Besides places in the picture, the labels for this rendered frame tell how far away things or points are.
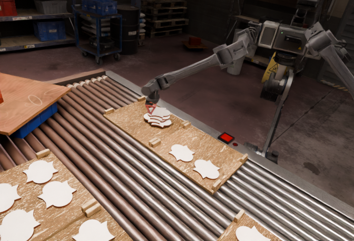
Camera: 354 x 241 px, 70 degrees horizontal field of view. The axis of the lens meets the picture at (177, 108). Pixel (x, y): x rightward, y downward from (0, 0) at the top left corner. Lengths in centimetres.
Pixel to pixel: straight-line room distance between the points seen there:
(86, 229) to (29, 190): 32
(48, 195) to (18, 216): 12
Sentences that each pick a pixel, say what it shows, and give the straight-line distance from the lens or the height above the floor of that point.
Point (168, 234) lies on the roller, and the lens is 106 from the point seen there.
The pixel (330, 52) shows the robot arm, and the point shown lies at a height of 154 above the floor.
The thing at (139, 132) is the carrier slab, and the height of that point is 94.
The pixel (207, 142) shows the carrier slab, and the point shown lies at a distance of 145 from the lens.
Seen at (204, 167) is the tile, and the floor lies 95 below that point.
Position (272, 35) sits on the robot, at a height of 146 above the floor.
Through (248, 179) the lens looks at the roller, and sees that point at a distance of 134.
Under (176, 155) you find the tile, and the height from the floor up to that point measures 95.
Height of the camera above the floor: 180
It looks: 30 degrees down
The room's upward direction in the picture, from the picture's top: 8 degrees clockwise
